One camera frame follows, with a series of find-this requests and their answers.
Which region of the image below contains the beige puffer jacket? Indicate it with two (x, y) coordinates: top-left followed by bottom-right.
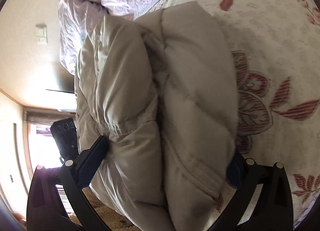
(75, 2), (238, 230)

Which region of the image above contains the white air conditioner unit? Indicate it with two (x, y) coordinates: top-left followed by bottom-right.
(57, 108), (76, 113)

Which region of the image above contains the brown window curtain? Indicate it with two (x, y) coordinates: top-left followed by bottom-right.
(24, 111), (76, 126)

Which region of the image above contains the beige patterned rug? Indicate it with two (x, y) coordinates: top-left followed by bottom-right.
(82, 187), (140, 231)

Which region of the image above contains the left lilac pillow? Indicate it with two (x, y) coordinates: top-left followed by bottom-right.
(58, 0), (136, 75)

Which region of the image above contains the floral bed sheet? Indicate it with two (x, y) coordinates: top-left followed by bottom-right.
(155, 0), (319, 228)

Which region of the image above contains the white wall switch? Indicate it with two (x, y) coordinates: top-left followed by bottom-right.
(36, 24), (48, 45)

